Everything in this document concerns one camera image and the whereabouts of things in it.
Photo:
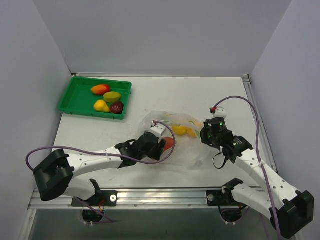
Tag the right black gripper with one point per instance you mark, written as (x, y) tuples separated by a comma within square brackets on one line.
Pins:
[(205, 135)]

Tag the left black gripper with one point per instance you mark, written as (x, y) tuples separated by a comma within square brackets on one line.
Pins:
[(157, 149)]

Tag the watermelon slice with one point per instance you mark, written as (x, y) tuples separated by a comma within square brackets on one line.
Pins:
[(169, 143)]

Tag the clear plastic bag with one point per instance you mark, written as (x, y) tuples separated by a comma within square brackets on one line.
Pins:
[(189, 151)]

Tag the dark red apple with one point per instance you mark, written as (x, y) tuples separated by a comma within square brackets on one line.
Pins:
[(116, 108)]

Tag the yellow pear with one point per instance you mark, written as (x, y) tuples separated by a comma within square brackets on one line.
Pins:
[(101, 106)]

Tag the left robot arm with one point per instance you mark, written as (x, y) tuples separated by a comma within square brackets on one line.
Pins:
[(58, 174)]

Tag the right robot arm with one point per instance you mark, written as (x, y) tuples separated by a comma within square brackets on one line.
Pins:
[(288, 209)]

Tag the orange fruit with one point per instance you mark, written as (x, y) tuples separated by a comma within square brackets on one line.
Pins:
[(198, 124)]

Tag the yellow lemon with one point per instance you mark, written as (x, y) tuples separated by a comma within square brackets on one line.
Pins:
[(179, 130)]

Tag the yellow green mango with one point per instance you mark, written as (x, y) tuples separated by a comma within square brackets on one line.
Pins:
[(112, 97)]

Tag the red orange mango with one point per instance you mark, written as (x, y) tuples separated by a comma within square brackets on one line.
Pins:
[(100, 89)]

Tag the green plastic tray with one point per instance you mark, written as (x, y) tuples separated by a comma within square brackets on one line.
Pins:
[(79, 100)]

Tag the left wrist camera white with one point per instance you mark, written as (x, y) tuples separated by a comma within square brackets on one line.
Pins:
[(157, 129)]

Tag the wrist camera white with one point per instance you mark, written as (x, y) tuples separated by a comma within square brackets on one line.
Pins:
[(218, 112), (157, 129)]

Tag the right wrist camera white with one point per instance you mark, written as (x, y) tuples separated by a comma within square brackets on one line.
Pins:
[(218, 112)]

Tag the aluminium front rail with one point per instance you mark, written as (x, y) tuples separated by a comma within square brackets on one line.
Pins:
[(153, 198)]

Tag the aluminium rail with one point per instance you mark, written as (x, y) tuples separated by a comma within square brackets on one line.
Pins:
[(263, 141), (153, 198)]

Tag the aluminium right side rail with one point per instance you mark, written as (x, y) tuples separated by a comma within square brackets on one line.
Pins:
[(263, 141)]

